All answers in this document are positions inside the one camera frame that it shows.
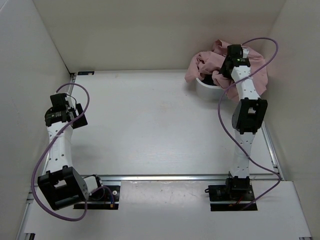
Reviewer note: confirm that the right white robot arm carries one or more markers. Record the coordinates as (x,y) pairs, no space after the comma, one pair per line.
(246,121)

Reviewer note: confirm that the pink trousers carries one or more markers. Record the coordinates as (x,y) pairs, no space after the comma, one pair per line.
(210,62)

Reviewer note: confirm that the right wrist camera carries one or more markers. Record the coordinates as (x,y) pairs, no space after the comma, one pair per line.
(237,51)

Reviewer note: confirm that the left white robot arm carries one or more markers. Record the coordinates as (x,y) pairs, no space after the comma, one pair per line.
(61,185)

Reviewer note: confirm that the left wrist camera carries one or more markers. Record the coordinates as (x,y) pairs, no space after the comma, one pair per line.
(60,100)

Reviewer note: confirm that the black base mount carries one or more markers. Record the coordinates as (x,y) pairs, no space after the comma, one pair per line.
(235,195)
(104,200)

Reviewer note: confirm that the dark blue folded trousers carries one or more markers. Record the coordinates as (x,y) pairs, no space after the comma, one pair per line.
(208,80)

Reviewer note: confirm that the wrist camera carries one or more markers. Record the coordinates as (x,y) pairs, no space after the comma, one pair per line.
(60,100)
(237,51)

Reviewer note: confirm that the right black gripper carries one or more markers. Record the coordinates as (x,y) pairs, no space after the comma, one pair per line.
(223,71)

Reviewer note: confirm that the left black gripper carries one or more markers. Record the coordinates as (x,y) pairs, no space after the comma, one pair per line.
(80,123)

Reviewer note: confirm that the white plastic basket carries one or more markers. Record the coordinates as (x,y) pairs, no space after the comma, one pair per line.
(208,92)

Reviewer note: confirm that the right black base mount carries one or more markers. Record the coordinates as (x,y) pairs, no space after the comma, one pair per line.
(235,195)

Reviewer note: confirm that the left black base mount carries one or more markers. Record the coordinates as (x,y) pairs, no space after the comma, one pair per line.
(104,200)

